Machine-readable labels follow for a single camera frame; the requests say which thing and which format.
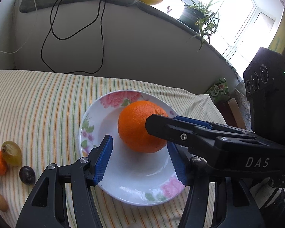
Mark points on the green grape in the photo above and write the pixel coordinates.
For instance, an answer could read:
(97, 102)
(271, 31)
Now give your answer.
(11, 153)

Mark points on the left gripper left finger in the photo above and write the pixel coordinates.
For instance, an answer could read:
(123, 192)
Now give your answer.
(46, 204)

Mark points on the dark cherry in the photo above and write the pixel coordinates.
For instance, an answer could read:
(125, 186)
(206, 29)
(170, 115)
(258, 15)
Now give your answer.
(27, 175)

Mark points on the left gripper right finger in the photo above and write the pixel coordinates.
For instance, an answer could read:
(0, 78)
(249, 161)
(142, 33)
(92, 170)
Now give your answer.
(234, 205)

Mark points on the green snack bag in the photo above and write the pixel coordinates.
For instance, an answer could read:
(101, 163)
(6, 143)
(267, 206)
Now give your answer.
(219, 91)

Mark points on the large orange with stem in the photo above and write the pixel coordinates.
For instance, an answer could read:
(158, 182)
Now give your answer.
(131, 127)

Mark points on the brown date fruit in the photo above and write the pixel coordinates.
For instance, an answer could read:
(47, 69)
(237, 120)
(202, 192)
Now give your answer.
(3, 204)

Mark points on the striped tablecloth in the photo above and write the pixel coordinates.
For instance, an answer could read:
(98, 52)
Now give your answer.
(41, 112)

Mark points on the white floral plate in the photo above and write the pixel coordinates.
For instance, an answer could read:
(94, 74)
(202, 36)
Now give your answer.
(142, 179)

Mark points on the potted spider plant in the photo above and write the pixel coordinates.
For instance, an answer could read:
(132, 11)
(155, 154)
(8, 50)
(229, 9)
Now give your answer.
(198, 17)

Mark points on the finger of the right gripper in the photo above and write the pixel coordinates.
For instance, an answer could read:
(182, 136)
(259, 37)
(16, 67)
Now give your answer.
(197, 141)
(210, 126)

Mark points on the cardboard box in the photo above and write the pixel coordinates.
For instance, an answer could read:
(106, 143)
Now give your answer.
(236, 111)

